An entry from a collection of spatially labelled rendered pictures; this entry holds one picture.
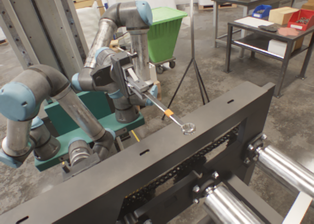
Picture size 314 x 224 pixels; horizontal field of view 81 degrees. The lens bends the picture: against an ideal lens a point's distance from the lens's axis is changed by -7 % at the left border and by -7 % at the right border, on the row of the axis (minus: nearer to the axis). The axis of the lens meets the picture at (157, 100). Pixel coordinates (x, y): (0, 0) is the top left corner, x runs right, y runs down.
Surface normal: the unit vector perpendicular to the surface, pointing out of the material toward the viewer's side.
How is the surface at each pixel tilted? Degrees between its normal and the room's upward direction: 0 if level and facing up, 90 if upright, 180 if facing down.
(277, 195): 0
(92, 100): 90
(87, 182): 0
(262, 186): 0
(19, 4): 90
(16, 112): 84
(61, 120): 90
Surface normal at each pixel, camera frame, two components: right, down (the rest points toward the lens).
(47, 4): 0.48, 0.48
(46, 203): -0.12, -0.79
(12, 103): -0.09, 0.53
